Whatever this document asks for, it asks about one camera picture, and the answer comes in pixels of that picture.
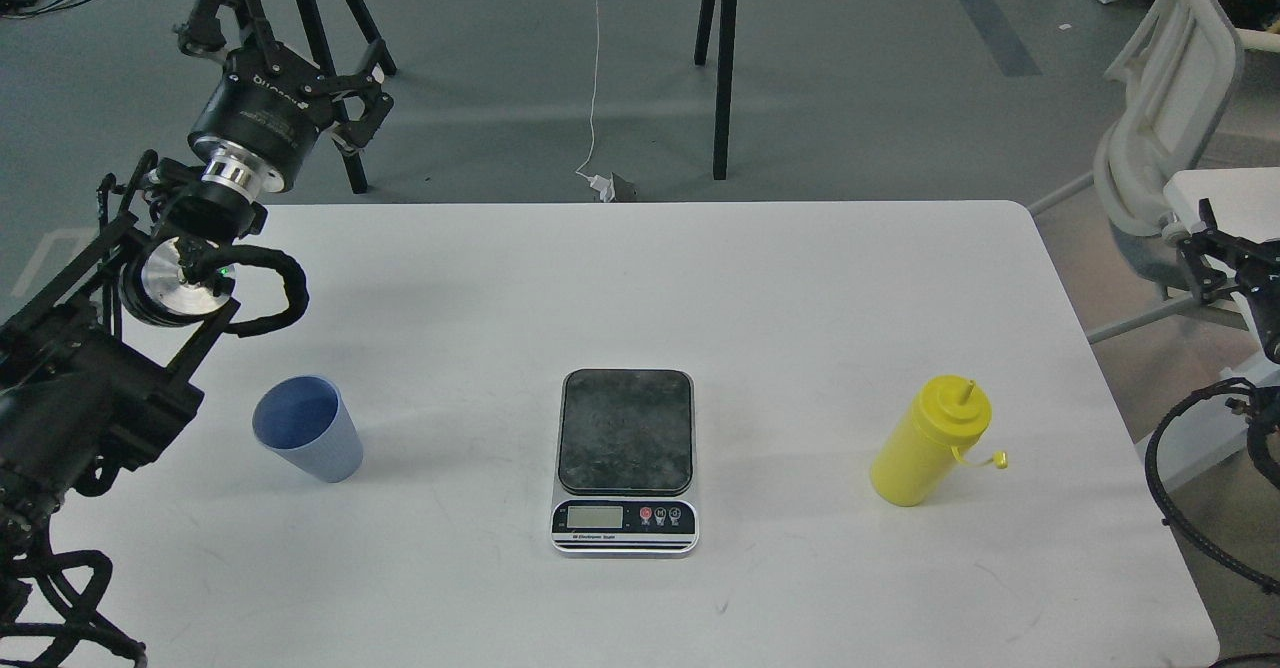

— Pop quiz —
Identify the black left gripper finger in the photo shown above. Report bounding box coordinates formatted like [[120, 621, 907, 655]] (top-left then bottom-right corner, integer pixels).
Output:
[[317, 38, 394, 157], [174, 0, 282, 76]]

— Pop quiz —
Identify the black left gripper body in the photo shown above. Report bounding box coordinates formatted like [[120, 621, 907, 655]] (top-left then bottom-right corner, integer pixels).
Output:
[[188, 49, 334, 193]]

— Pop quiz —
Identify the blue ribbed plastic cup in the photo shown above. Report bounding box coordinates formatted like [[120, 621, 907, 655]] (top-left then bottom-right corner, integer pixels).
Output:
[[251, 375, 365, 484]]

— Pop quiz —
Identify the yellow squeeze bottle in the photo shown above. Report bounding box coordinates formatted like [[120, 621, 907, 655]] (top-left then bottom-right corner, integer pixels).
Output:
[[870, 375, 1009, 507]]

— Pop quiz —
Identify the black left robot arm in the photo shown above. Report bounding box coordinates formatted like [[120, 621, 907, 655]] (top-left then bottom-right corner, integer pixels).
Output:
[[1, 0, 397, 667]]

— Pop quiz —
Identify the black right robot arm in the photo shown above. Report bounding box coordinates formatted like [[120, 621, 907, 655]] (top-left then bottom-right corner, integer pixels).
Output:
[[1143, 198, 1279, 595]]

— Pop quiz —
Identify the digital kitchen scale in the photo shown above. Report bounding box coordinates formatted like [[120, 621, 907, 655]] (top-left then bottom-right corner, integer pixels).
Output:
[[549, 369, 701, 557]]

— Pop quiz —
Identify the white office chair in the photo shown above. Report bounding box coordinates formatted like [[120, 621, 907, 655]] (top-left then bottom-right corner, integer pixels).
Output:
[[1030, 0, 1260, 344]]

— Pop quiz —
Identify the white charging cable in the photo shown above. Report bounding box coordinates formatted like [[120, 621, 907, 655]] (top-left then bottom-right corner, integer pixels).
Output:
[[572, 0, 614, 200]]

